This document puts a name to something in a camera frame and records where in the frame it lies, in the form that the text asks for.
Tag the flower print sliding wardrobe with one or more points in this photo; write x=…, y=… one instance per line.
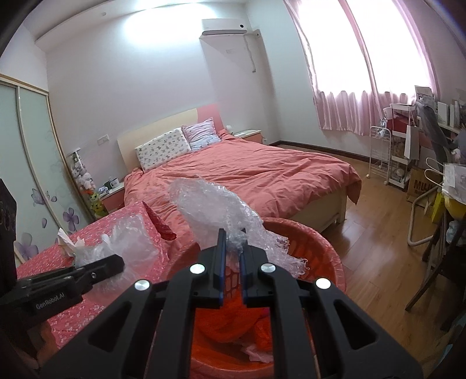
x=32, y=164

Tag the orange plastic laundry basket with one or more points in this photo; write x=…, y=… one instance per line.
x=313, y=240

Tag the white bed frame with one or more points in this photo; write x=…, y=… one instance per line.
x=335, y=207

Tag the grey cloth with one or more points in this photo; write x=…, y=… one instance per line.
x=435, y=127

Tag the clear bubble wrap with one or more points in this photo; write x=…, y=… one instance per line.
x=211, y=207

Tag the bed with red duvet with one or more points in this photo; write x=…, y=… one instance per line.
x=255, y=171

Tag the white floral pillow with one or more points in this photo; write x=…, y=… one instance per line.
x=162, y=149

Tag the white mug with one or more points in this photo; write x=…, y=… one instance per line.
x=113, y=182

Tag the beige bed headboard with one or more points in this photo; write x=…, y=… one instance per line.
x=153, y=127

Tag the dark wooden chair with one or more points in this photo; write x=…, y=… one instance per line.
x=437, y=262

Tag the white air conditioner pipe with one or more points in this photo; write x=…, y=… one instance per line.
x=251, y=51

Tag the white air conditioner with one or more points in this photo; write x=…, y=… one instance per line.
x=222, y=27

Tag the pink curtain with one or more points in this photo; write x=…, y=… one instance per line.
x=346, y=105

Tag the hanging plush toys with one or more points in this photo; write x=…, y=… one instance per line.
x=82, y=175

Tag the white paper bag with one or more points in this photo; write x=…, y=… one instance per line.
x=412, y=142

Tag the pink plastic bag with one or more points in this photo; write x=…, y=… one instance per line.
x=255, y=355

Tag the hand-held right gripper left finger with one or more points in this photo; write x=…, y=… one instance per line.
x=220, y=271

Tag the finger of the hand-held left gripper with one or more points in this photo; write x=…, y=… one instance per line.
x=103, y=268

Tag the white knotted plastic bag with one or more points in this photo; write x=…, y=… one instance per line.
x=67, y=244

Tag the pink nightstand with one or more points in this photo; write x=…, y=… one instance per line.
x=113, y=198
x=249, y=135

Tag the green yellow plush toy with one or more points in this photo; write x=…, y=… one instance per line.
x=96, y=206

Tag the white tubular frame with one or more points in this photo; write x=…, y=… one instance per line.
x=413, y=218

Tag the large orange plastic bag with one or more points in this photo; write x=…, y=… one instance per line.
x=214, y=328

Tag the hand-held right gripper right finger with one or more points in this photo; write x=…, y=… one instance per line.
x=244, y=278

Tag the clear plastic bag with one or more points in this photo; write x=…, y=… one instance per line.
x=127, y=237

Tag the pink striped pillow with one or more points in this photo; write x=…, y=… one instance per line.
x=202, y=135

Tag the white storage trolley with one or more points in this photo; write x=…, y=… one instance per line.
x=398, y=145

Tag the yellow bag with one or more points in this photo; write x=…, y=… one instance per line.
x=455, y=204

